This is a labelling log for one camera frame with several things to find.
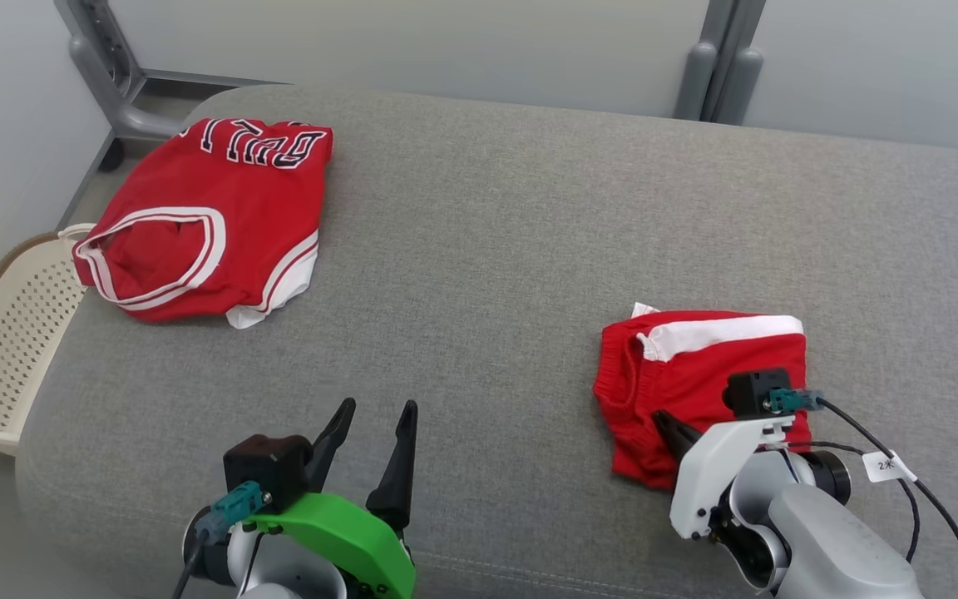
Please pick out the grey fabric sofa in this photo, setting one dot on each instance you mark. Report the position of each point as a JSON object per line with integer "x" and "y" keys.
{"x": 487, "y": 291}

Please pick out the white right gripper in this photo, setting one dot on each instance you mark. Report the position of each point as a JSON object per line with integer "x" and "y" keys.
{"x": 708, "y": 474}

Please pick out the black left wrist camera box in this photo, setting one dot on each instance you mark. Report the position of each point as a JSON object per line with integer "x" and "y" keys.
{"x": 267, "y": 466}

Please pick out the red shorts with white stripe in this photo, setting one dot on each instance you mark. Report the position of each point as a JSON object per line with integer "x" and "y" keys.
{"x": 695, "y": 374}

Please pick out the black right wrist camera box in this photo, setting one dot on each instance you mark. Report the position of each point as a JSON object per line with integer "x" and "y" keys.
{"x": 753, "y": 391}

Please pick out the red Bulls jersey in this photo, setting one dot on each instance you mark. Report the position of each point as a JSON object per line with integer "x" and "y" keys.
{"x": 254, "y": 191}

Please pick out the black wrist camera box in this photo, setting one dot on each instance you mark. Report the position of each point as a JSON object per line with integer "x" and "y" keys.
{"x": 753, "y": 391}
{"x": 267, "y": 466}

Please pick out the grey partition post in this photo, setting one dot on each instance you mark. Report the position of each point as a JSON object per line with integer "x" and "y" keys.
{"x": 720, "y": 66}

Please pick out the beige perforated laundry basket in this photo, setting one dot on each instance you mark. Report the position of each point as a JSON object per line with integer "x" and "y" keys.
{"x": 5, "y": 349}

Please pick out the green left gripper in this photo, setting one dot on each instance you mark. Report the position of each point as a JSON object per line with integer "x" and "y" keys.
{"x": 346, "y": 537}

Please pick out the grey metal frame leg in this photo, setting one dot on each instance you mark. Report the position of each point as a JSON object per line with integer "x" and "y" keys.
{"x": 105, "y": 75}

